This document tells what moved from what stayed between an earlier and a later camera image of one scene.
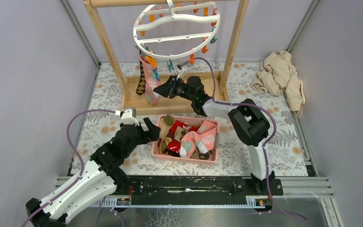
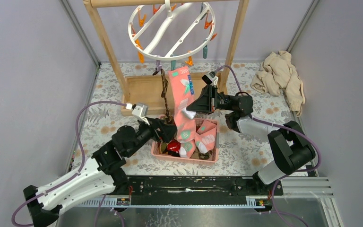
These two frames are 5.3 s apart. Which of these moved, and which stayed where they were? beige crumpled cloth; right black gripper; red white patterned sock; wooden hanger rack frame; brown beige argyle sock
Moved: brown beige argyle sock; right black gripper; wooden hanger rack frame
Stayed: red white patterned sock; beige crumpled cloth
